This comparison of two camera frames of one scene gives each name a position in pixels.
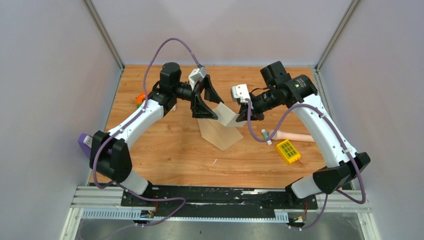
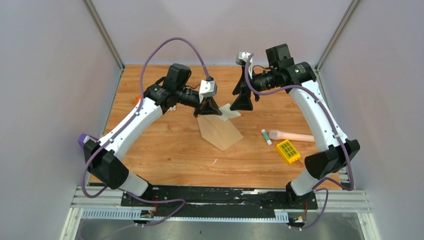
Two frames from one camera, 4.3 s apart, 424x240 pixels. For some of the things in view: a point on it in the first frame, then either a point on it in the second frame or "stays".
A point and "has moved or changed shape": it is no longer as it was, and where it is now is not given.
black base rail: x=217 y=201 stays
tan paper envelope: x=215 y=132 stays
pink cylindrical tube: x=291 y=136 stays
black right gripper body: x=264 y=101 to x=266 y=81
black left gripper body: x=183 y=92 stays
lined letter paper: x=227 y=117 has moved or changed shape
